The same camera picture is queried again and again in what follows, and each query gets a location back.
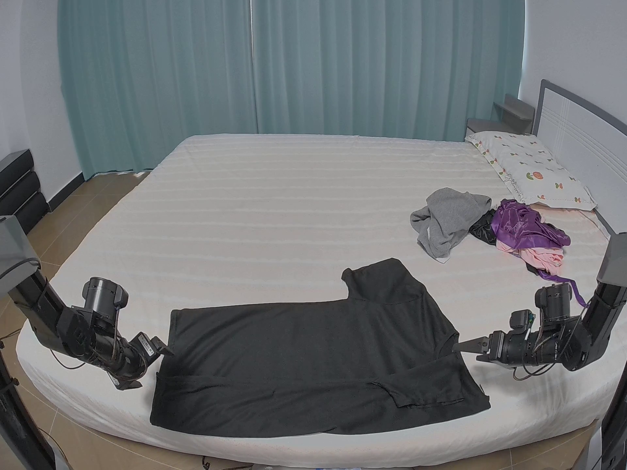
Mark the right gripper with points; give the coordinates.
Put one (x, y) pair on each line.
(507, 348)

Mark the grey bedside table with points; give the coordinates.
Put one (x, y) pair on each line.
(514, 110)

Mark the grey garment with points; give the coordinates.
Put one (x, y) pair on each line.
(450, 213)

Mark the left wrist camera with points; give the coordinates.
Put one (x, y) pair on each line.
(147, 344)

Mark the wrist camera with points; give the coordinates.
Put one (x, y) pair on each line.
(521, 322)
(147, 344)

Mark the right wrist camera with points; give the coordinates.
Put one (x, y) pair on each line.
(521, 322)

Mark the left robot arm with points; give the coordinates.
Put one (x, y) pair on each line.
(73, 331)

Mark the small black garment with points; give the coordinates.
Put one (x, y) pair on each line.
(482, 230)

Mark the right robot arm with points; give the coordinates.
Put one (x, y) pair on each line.
(597, 331)

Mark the bed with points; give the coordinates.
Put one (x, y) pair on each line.
(294, 213)

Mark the white printed pillow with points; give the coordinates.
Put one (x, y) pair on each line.
(534, 164)

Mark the pink garment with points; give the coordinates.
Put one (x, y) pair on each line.
(543, 260)

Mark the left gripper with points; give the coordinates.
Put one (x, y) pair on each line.
(132, 372)

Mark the black chest of drawers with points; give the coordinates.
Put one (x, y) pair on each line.
(19, 189)

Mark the blue-green curtain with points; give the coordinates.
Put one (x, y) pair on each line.
(382, 52)
(156, 66)

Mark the pale pink pillow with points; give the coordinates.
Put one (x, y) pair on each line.
(585, 216)

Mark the purple garment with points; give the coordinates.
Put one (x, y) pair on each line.
(519, 223)

